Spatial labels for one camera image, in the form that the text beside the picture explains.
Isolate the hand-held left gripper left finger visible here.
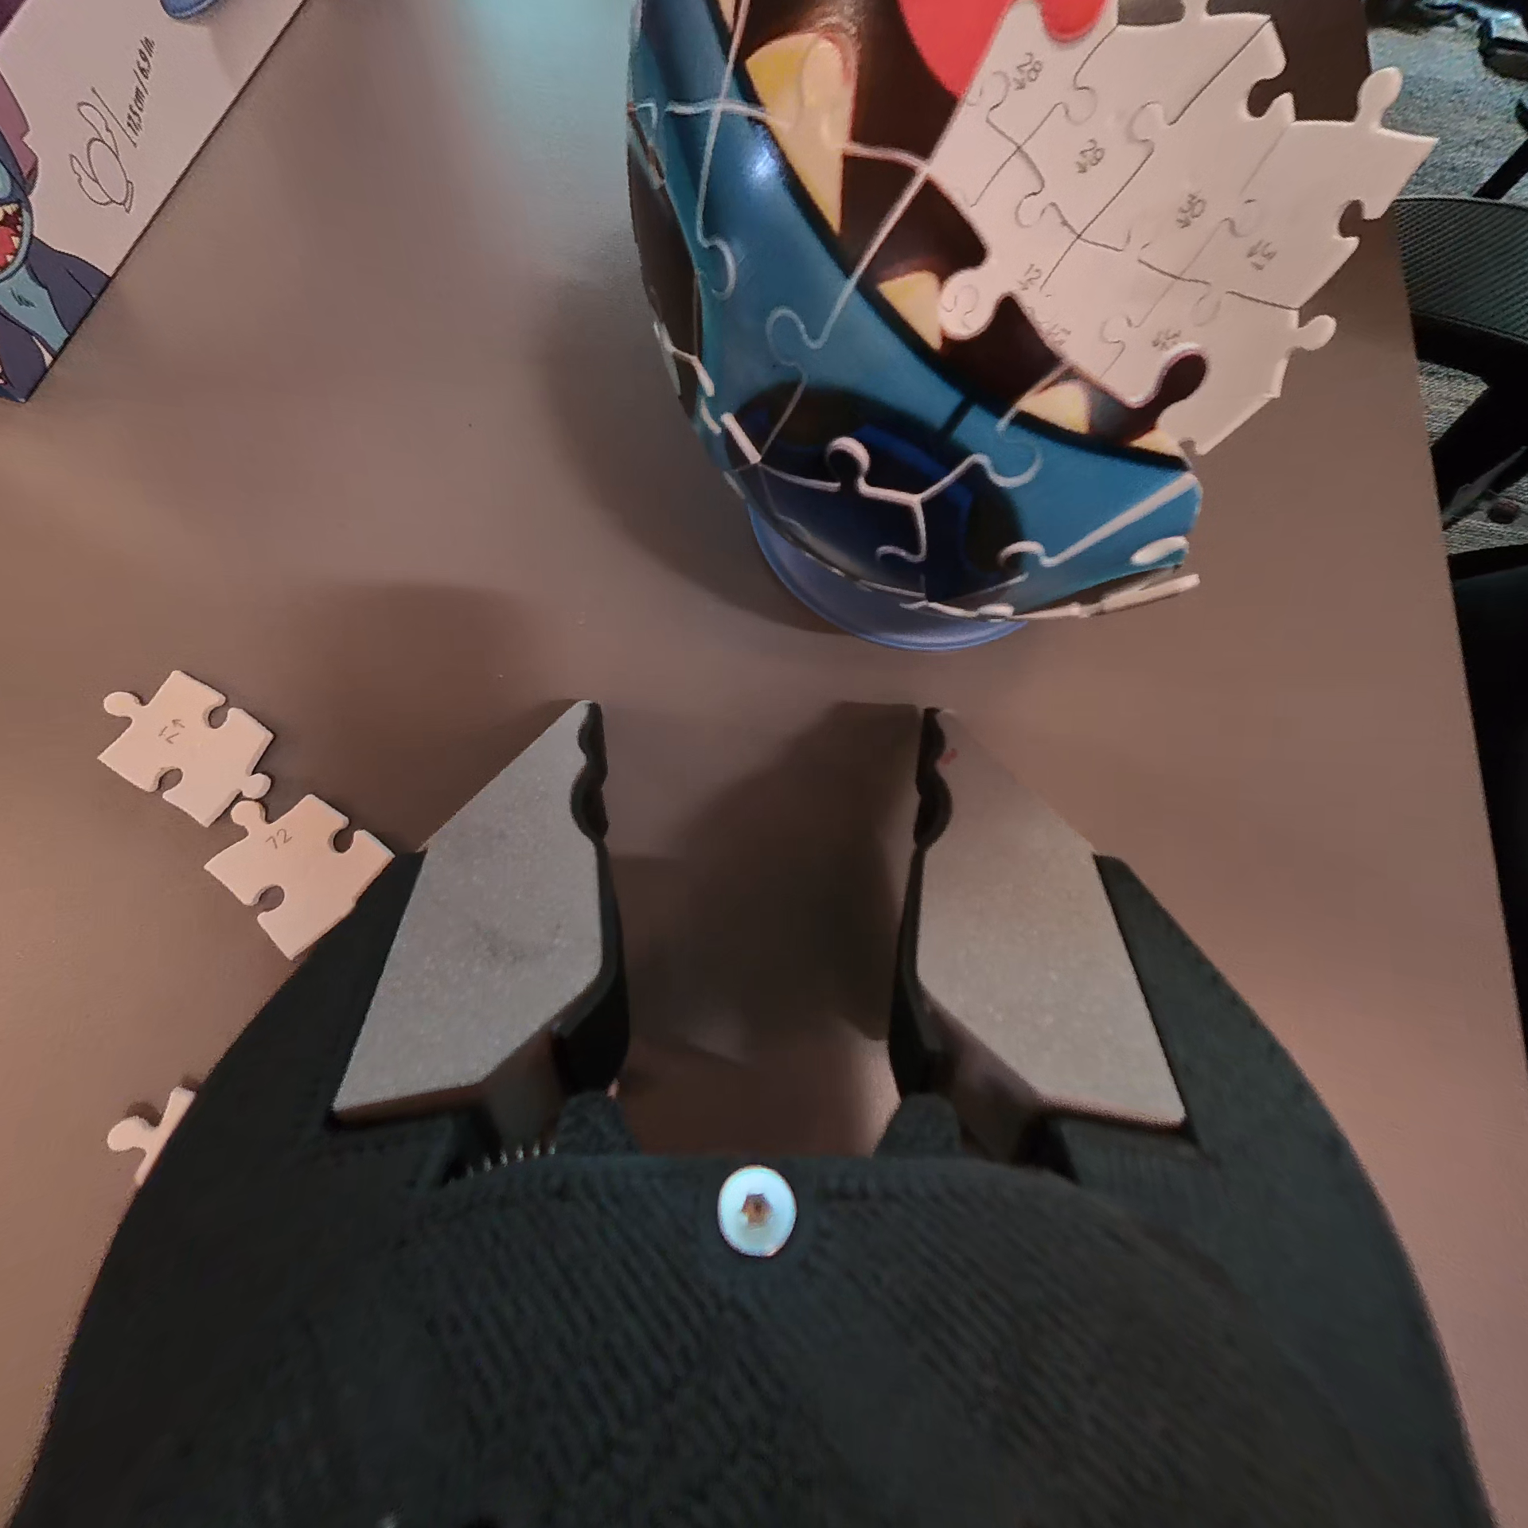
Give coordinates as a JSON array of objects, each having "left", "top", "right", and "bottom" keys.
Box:
[{"left": 331, "top": 698, "right": 631, "bottom": 1129}]

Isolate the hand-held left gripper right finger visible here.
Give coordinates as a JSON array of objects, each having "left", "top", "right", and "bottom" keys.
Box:
[{"left": 886, "top": 703, "right": 1191, "bottom": 1149}]

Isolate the blue ball stand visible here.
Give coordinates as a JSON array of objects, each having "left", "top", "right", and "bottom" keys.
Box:
[{"left": 746, "top": 501, "right": 1031, "bottom": 654}]

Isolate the puzzle ball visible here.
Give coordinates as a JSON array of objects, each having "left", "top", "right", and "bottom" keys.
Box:
[{"left": 624, "top": 0, "right": 1439, "bottom": 627}]

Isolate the white puzzle piece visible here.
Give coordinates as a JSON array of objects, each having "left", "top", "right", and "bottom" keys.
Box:
[
  {"left": 106, "top": 1083, "right": 200, "bottom": 1185},
  {"left": 102, "top": 670, "right": 277, "bottom": 827},
  {"left": 206, "top": 792, "right": 395, "bottom": 961}
]

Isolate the cartoon print puzzle box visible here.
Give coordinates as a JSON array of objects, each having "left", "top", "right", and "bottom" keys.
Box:
[{"left": 0, "top": 0, "right": 315, "bottom": 407}]

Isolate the grey office chair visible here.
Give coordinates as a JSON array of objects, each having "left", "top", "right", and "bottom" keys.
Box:
[{"left": 1388, "top": 194, "right": 1528, "bottom": 532}]

